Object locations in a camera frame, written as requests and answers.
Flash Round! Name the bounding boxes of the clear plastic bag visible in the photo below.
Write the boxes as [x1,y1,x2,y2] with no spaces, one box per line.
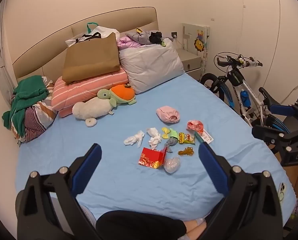
[164,157,181,174]

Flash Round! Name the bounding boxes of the pink fabric pouch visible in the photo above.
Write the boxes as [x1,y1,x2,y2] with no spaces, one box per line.
[156,106,181,125]

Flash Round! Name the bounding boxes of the black cloth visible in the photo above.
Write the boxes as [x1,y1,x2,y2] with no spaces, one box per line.
[149,31,166,44]

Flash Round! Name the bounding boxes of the white nightstand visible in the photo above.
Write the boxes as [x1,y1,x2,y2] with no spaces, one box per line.
[178,49,202,74]

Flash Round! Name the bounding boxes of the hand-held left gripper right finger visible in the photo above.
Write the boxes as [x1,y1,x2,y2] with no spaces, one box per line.
[196,142,284,240]

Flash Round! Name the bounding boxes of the beige padded headboard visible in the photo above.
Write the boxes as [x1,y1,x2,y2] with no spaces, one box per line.
[12,7,159,80]

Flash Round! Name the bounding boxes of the green turtle plush orange shell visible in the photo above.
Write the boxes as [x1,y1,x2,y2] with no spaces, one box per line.
[97,84,137,107]

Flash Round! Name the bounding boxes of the black bicycle frame bag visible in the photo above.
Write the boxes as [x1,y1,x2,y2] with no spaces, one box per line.
[226,69,243,87]

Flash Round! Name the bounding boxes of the yellow snack packet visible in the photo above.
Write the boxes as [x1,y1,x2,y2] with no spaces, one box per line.
[179,132,196,145]

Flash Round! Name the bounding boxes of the grey puffer jacket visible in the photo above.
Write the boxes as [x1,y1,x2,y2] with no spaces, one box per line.
[125,28,154,45]

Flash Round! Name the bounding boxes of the grey pillow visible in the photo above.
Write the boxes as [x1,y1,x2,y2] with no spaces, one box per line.
[119,39,184,94]

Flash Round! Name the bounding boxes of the large white tissue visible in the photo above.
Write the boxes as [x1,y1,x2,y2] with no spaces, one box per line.
[123,131,145,148]

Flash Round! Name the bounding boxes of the long white tissue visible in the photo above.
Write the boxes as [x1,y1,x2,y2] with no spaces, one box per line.
[146,127,162,149]

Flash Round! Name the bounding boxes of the green cloth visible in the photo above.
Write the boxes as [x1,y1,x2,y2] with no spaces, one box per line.
[2,75,49,137]

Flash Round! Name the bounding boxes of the white seal plush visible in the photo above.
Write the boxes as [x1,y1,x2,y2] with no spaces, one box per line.
[72,95,114,127]

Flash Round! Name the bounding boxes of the white smartphone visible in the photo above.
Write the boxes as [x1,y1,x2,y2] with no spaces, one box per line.
[277,182,288,208]

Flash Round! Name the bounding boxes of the red paper box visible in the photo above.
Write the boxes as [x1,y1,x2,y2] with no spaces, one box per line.
[138,146,167,168]

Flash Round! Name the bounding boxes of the striped blanket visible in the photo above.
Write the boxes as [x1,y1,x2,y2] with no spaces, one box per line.
[10,76,58,143]

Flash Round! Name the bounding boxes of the folded play mat sun print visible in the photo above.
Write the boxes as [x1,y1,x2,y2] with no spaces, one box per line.
[181,23,211,75]

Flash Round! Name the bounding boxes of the brown paper bag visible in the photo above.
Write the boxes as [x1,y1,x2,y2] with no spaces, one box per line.
[62,33,121,85]

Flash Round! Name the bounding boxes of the grey cloth scrap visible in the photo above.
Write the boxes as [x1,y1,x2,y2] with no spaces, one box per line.
[164,137,179,154]

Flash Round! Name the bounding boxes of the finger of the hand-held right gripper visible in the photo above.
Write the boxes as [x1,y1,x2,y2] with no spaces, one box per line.
[269,102,298,130]
[251,124,295,152]

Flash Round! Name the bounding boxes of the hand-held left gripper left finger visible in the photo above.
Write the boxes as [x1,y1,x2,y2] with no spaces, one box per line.
[16,143,102,240]

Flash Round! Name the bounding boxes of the blue water bottle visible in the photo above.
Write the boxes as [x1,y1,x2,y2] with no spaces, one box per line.
[240,89,252,108]

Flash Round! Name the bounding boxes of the white and blue bicycle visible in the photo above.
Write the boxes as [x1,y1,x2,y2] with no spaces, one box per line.
[200,52,292,134]

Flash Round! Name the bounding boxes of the lilac puffer jacket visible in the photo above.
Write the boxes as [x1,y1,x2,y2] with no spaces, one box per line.
[117,36,142,51]

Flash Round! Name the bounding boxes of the white plastic bag green handle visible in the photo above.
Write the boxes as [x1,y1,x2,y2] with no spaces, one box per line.
[65,22,121,47]

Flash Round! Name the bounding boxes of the pink striped pillow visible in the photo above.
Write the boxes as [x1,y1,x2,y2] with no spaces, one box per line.
[51,69,129,118]

